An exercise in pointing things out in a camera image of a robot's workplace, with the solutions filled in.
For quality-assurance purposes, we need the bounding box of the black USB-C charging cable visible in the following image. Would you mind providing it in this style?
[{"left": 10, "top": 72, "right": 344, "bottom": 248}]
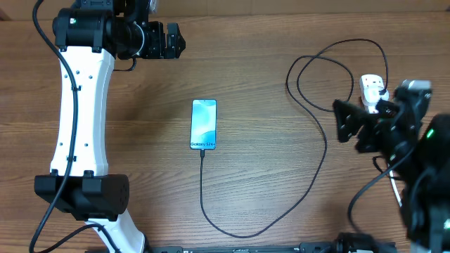
[{"left": 199, "top": 38, "right": 390, "bottom": 239}]

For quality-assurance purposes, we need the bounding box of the Galaxy S24+ smartphone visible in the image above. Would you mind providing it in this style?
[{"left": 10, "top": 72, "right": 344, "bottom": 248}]
[{"left": 190, "top": 99, "right": 217, "bottom": 150}]

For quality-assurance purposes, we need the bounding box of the white power strip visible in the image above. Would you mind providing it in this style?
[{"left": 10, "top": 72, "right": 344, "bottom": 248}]
[{"left": 359, "top": 74, "right": 390, "bottom": 114}]

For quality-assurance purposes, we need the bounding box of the white charger plug adapter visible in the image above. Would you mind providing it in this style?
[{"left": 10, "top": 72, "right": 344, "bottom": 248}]
[{"left": 361, "top": 87, "right": 390, "bottom": 114}]

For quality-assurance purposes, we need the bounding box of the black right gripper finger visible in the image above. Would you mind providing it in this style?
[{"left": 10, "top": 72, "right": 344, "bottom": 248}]
[
  {"left": 333, "top": 100, "right": 378, "bottom": 143},
  {"left": 375, "top": 100, "right": 401, "bottom": 118}
]

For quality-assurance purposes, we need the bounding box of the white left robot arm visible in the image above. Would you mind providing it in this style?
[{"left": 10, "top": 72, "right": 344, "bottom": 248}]
[{"left": 34, "top": 0, "right": 186, "bottom": 252}]

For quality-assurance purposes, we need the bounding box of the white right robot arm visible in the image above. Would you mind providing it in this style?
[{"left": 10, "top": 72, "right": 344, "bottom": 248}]
[{"left": 333, "top": 98, "right": 449, "bottom": 252}]

